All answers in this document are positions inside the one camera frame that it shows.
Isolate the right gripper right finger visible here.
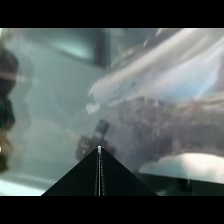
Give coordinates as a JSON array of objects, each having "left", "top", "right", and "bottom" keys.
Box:
[{"left": 99, "top": 145, "right": 158, "bottom": 197}]

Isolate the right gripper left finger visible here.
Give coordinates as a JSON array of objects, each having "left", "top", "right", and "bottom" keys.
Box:
[{"left": 41, "top": 145, "right": 101, "bottom": 197}]

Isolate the beige garment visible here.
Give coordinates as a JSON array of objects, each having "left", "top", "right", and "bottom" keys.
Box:
[{"left": 0, "top": 129, "right": 12, "bottom": 173}]

